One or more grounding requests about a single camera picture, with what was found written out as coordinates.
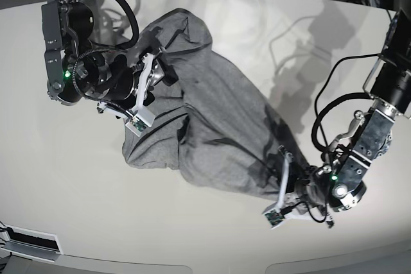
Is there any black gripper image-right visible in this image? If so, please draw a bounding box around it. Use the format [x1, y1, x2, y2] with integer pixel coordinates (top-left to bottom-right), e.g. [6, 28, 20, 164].
[285, 163, 331, 219]

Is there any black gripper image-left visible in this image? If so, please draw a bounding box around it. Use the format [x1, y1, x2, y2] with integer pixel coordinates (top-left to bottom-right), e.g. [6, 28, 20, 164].
[96, 55, 179, 104]

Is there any grey t-shirt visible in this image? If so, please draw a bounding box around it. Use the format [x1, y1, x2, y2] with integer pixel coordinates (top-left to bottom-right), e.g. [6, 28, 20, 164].
[122, 8, 309, 203]

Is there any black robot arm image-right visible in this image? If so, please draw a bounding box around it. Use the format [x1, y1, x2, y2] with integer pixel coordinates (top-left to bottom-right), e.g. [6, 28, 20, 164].
[278, 5, 410, 225]

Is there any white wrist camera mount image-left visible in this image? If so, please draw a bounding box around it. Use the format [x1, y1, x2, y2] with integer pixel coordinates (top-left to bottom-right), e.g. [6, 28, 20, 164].
[97, 53, 156, 137]

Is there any white wrist camera mount image-right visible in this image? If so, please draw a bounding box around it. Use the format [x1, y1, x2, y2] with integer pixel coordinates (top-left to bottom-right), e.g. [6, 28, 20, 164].
[263, 146, 307, 230]

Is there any silver cable tray slot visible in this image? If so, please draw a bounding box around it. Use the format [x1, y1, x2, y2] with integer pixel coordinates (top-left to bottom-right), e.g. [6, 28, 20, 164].
[1, 223, 64, 263]

